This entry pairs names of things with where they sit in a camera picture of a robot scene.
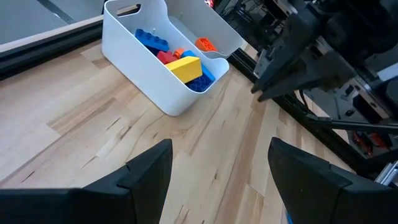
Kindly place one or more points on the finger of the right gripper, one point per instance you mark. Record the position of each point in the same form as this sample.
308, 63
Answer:
326, 74
292, 46

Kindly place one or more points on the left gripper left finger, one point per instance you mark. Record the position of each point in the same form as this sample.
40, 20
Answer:
124, 202

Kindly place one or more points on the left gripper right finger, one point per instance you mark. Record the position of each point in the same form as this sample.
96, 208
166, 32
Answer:
311, 199

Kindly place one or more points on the orange-red studded brick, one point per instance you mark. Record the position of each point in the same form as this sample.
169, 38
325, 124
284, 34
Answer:
206, 45

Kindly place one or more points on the blue plastic brick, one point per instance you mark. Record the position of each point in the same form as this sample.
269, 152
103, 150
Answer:
202, 82
152, 40

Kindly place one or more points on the plain blue wooden block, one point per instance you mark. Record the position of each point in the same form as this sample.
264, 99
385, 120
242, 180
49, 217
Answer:
188, 53

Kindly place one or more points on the large yellow wooden block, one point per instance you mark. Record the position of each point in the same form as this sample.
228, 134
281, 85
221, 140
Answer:
185, 70

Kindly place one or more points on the orange block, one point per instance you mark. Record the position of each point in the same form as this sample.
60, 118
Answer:
179, 53

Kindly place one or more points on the red wooden arch block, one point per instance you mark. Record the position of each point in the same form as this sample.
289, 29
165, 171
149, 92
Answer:
166, 58

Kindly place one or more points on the white plastic bin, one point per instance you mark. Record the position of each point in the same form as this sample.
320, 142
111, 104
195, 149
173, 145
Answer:
140, 71

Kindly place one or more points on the silver mounting bracket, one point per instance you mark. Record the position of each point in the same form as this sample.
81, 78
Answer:
388, 174

